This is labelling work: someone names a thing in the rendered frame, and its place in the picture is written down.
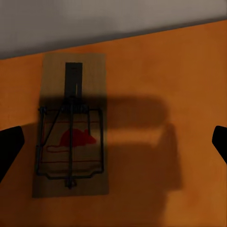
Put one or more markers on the mousetrap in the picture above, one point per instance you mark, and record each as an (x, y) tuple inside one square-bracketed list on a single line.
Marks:
[(71, 155)]

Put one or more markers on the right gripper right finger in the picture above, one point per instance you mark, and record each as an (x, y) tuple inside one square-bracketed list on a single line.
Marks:
[(220, 141)]

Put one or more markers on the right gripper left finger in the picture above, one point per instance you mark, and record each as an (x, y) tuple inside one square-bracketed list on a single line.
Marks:
[(11, 141)]

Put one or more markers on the cabinet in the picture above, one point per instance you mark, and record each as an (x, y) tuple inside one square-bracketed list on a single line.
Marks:
[(166, 92)]

